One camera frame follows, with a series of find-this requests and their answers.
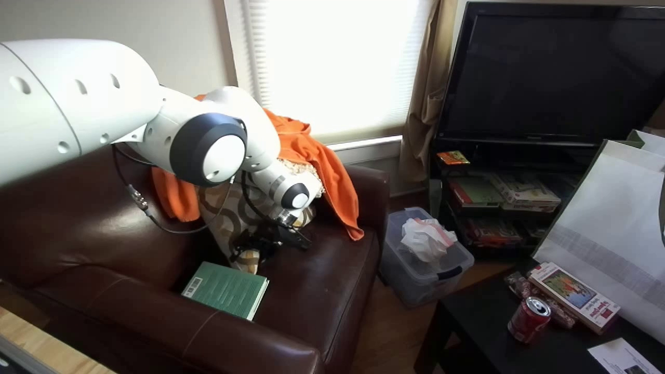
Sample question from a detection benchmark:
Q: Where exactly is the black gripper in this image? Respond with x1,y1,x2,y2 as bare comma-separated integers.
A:
235,219,311,258

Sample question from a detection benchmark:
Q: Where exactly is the wooden table with rails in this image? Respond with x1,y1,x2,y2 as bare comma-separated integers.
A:
0,307,115,374

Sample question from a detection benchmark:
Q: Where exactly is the colourful card box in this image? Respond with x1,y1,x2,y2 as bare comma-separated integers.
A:
528,262,618,335

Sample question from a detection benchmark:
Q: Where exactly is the black coffee table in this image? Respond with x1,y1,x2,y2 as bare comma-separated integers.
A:
413,274,665,374

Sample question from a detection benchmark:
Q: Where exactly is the black tv stand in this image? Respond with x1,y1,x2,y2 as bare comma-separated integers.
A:
429,140,596,259

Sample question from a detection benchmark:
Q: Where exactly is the white window blind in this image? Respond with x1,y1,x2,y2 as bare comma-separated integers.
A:
238,0,433,140

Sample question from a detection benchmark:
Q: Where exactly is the white paper sheet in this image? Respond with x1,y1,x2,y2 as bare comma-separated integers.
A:
588,337,665,374

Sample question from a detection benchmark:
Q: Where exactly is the beige curtain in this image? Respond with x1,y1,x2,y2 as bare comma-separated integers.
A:
399,0,465,182

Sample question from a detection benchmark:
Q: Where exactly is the brown leather couch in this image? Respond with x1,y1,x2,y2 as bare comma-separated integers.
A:
0,150,388,374

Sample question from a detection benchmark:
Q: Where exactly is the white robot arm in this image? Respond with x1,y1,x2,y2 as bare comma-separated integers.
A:
0,39,322,250

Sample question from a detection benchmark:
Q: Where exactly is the red soda can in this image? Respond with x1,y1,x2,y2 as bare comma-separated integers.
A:
506,298,551,342

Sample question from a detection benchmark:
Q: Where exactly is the teal green book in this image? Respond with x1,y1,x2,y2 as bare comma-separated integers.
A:
181,262,269,321

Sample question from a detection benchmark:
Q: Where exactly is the orange blanket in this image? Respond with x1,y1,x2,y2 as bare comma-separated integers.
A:
144,88,363,241

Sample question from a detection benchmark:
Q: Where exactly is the black television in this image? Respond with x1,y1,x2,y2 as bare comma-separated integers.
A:
441,3,665,144

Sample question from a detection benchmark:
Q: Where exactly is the clear plastic storage bin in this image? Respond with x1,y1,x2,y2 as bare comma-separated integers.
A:
380,207,473,307

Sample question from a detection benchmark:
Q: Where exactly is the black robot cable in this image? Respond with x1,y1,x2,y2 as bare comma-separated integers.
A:
110,144,209,237

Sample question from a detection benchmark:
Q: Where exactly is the white shopping bag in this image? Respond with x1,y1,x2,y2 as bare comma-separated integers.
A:
533,131,665,342

